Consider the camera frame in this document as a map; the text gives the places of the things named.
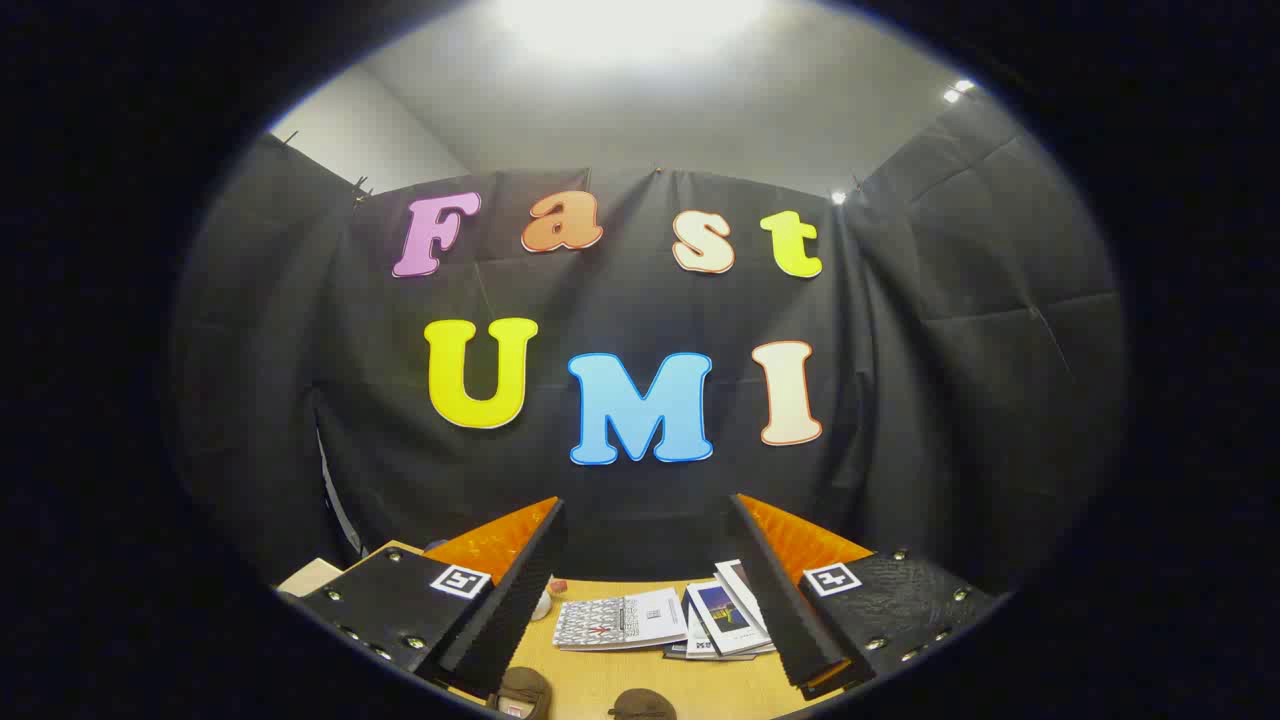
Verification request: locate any white book blue picture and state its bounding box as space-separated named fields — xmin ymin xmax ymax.
xmin=686 ymin=581 xmax=773 ymax=657

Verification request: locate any brown fuzzy shoe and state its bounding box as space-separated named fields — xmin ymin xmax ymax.
xmin=487 ymin=667 xmax=554 ymax=720
xmin=608 ymin=688 xmax=679 ymax=720

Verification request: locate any grey patterned book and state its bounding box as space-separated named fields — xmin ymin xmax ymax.
xmin=552 ymin=588 xmax=689 ymax=652

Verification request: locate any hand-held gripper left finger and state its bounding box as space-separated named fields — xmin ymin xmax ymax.
xmin=297 ymin=496 xmax=568 ymax=699

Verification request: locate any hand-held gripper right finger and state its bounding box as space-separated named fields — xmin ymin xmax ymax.
xmin=727 ymin=492 xmax=1004 ymax=699

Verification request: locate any white book black print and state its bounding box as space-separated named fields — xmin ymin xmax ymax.
xmin=686 ymin=605 xmax=746 ymax=658

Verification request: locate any bright ceiling light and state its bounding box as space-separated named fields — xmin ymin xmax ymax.
xmin=490 ymin=0 xmax=771 ymax=61

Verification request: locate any dark book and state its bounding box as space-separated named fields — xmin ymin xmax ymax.
xmin=663 ymin=640 xmax=757 ymax=663

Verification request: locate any beige fabric storage box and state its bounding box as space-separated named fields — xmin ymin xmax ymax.
xmin=277 ymin=558 xmax=343 ymax=598

